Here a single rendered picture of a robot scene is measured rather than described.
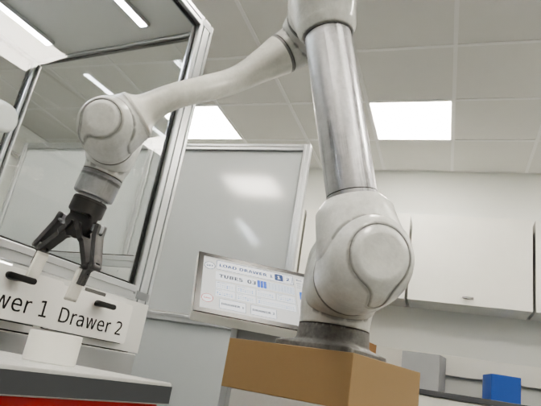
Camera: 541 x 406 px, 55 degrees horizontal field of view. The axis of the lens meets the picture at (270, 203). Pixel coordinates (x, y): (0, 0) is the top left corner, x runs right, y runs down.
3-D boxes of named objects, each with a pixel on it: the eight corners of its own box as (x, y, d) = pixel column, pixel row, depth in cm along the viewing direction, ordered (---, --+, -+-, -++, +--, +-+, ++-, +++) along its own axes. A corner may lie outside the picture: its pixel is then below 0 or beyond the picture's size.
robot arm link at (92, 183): (102, 180, 121) (92, 203, 120) (74, 163, 113) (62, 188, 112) (130, 187, 116) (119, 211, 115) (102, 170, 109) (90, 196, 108)
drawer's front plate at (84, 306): (124, 344, 148) (134, 305, 152) (45, 328, 124) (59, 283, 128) (119, 343, 149) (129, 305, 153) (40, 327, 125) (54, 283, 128)
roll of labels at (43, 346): (85, 369, 72) (93, 339, 73) (45, 363, 66) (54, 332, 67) (51, 362, 75) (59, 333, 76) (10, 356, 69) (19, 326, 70)
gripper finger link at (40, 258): (39, 250, 112) (37, 250, 113) (24, 281, 111) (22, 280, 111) (49, 254, 115) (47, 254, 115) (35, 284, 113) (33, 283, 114)
